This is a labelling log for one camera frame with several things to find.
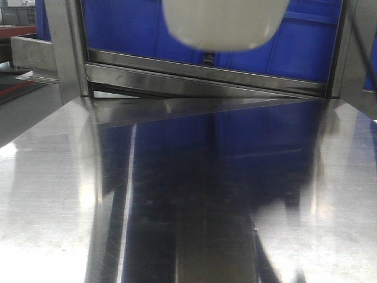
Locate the stainless steel shelf frame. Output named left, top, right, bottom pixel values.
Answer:
left=11, top=0, right=377, bottom=101

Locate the blue crate far left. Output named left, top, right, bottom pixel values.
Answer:
left=35, top=0, right=51, bottom=41

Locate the red metal rack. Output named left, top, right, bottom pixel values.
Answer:
left=0, top=25, right=37, bottom=45

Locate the white plastic bin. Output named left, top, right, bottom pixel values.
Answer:
left=162, top=0, right=289, bottom=51

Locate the blue crate right on shelf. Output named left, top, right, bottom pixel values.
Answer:
left=214, top=0, right=344, bottom=83

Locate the blue crate far right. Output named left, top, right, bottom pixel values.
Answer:
left=365, top=32, right=376, bottom=92

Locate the blue crate left on shelf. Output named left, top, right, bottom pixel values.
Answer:
left=81, top=0, right=219, bottom=64

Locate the blue crate on shelf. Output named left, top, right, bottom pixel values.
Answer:
left=214, top=0, right=344, bottom=83
left=81, top=0, right=219, bottom=64

